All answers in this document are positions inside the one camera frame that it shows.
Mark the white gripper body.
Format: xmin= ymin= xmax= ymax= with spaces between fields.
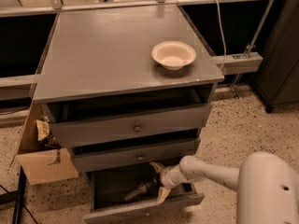
xmin=160 ymin=165 xmax=184 ymax=189

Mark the grey top drawer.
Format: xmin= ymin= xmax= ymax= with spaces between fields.
xmin=51 ymin=104 xmax=212 ymax=148

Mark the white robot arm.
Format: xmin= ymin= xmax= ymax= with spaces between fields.
xmin=152 ymin=152 xmax=299 ymax=224

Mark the white cable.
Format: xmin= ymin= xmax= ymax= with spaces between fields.
xmin=201 ymin=0 xmax=228 ymax=74

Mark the grey bottom drawer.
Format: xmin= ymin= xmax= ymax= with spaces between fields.
xmin=83 ymin=162 xmax=204 ymax=224

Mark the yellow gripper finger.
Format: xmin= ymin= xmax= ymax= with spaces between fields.
xmin=150 ymin=162 xmax=165 ymax=174
xmin=157 ymin=187 xmax=171 ymax=204

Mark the grey wooden drawer cabinet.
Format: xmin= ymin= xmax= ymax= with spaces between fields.
xmin=32 ymin=4 xmax=225 ymax=173

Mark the grey middle drawer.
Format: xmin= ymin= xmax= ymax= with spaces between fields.
xmin=72 ymin=138 xmax=200 ymax=173

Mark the yellow snack bag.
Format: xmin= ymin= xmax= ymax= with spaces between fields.
xmin=36 ymin=120 xmax=50 ymax=141

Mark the dark cabinet at right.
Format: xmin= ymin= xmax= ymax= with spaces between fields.
xmin=254 ymin=0 xmax=299 ymax=113

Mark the grey drawer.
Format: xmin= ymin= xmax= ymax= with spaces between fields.
xmin=51 ymin=104 xmax=212 ymax=148
xmin=72 ymin=138 xmax=200 ymax=173
xmin=83 ymin=162 xmax=204 ymax=224

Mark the brown cardboard box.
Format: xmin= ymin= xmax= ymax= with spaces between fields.
xmin=16 ymin=104 xmax=78 ymax=185

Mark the white paper bowl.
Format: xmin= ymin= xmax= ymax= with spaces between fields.
xmin=151 ymin=41 xmax=196 ymax=71

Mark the black stand leg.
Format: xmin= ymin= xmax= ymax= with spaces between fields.
xmin=0 ymin=168 xmax=26 ymax=224

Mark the clear plastic water bottle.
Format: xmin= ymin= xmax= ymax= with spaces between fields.
xmin=123 ymin=181 xmax=155 ymax=202

